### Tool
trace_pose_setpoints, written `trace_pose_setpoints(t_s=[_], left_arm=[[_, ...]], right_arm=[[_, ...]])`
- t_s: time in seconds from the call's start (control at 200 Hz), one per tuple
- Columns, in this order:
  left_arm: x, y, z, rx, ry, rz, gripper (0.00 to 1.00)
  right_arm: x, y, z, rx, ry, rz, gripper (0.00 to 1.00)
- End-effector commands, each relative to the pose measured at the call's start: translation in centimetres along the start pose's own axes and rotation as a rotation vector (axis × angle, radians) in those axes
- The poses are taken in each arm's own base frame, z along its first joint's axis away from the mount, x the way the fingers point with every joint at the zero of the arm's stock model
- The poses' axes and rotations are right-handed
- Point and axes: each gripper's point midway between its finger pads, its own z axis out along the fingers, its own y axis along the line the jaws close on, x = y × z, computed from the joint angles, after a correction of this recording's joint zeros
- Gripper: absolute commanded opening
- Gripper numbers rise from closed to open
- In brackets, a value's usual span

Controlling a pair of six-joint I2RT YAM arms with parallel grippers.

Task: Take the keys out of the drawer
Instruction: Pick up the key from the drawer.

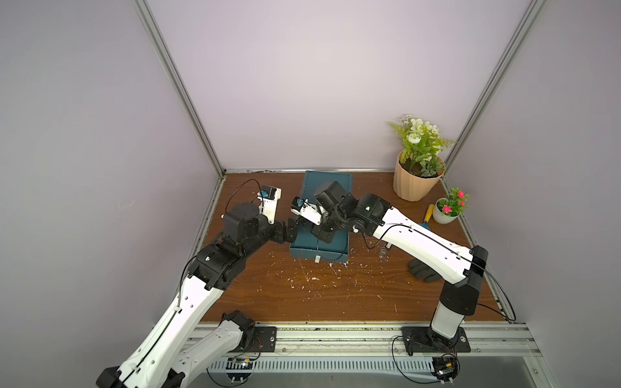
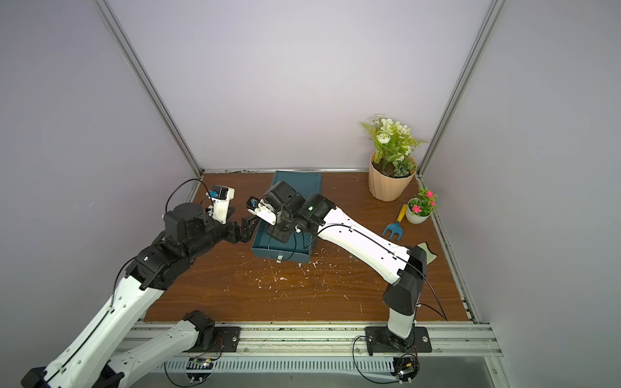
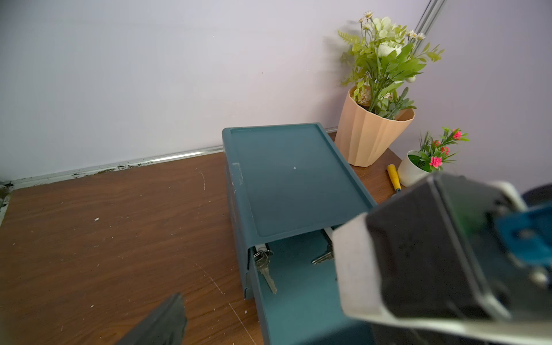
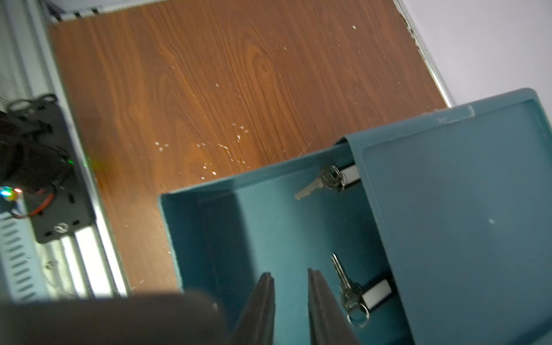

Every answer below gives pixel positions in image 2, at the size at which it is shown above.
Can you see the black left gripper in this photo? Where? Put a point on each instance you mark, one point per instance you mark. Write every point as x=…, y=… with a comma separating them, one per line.
x=242, y=234

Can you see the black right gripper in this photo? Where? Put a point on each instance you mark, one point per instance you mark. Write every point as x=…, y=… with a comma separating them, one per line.
x=278, y=229

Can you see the teal drawer cabinet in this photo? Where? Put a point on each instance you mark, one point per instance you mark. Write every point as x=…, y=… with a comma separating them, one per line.
x=306, y=183

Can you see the teal drawer tray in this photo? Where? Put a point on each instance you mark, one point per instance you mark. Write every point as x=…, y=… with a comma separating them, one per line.
x=297, y=249

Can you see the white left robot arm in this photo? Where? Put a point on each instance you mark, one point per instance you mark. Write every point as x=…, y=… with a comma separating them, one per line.
x=89, y=361

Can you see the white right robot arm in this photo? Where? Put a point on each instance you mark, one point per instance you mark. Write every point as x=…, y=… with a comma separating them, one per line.
x=403, y=268

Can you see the beige ribbed flower pot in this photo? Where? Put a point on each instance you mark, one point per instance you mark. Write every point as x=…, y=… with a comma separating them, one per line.
x=387, y=188

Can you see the green plant white flowers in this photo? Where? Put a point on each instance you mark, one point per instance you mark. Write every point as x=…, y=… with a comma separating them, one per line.
x=394, y=144

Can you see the small white pot pink flowers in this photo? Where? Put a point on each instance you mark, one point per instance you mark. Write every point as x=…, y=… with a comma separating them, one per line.
x=420, y=208

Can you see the left small circuit board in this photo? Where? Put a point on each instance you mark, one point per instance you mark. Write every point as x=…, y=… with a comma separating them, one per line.
x=198, y=369

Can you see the small circuit board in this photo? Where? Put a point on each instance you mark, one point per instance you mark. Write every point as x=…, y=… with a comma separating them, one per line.
x=198, y=369
x=406, y=367

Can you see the black green work glove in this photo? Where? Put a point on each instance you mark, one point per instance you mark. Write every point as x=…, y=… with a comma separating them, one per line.
x=430, y=256

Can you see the right small circuit board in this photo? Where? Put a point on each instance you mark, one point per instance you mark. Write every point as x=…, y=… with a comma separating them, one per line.
x=406, y=367

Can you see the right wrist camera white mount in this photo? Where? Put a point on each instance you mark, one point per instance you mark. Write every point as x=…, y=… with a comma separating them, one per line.
x=263, y=210

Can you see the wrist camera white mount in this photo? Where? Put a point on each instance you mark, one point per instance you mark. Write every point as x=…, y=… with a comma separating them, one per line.
x=220, y=197
x=263, y=210

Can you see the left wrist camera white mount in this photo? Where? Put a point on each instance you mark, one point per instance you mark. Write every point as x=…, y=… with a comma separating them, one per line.
x=220, y=197

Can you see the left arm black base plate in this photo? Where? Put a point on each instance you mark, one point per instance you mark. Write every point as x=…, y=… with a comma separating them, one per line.
x=219, y=339

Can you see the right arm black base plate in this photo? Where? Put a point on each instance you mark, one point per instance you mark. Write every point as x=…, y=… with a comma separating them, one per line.
x=381, y=340

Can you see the aluminium corner post left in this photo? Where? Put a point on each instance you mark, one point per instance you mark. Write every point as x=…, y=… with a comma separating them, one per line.
x=129, y=53

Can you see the aluminium corner post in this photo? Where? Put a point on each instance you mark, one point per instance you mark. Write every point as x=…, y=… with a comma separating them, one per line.
x=129, y=53
x=465, y=76

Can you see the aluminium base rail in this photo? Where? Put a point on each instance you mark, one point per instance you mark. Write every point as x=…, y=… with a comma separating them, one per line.
x=334, y=339

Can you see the aluminium corner post right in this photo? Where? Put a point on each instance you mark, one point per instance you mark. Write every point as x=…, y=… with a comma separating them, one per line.
x=465, y=76

